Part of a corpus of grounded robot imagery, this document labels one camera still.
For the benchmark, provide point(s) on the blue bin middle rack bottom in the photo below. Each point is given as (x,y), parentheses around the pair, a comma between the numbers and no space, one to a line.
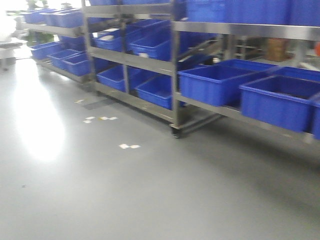
(158,91)

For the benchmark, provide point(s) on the blue bin rack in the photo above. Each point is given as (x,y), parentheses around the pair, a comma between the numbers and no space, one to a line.
(158,91)
(156,43)

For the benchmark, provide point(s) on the large blue bin lower middle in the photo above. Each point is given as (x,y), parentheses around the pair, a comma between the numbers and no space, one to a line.
(218,84)

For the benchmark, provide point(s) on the large blue bin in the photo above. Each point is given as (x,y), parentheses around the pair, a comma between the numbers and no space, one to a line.
(218,84)
(283,97)

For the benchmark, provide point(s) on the blue bin middle rack upper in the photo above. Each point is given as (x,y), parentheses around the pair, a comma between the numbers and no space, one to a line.
(156,43)

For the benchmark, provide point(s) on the steel storage rack near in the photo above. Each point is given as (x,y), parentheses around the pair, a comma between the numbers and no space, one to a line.
(204,33)

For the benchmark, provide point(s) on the steel storage rack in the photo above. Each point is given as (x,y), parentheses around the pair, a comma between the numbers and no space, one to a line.
(204,33)
(67,25)

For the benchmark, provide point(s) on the steel storage rack far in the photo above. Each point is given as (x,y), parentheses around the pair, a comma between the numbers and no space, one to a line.
(67,25)

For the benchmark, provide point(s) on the large blue bin lower right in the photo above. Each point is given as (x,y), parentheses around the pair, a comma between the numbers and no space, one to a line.
(283,97)

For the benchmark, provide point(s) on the green potted plant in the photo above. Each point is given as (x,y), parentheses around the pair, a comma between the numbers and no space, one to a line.
(29,12)

